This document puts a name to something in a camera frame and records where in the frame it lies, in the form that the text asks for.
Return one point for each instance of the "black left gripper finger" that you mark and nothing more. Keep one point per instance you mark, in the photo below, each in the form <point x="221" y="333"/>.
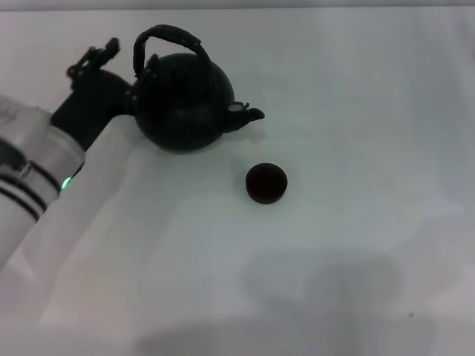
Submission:
<point x="146" y="81"/>
<point x="96" y="57"/>

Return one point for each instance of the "small dark teacup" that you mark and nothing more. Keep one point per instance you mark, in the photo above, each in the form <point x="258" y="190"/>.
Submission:
<point x="266" y="182"/>

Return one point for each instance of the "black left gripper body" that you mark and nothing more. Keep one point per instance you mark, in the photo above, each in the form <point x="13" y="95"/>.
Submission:
<point x="92" y="104"/>

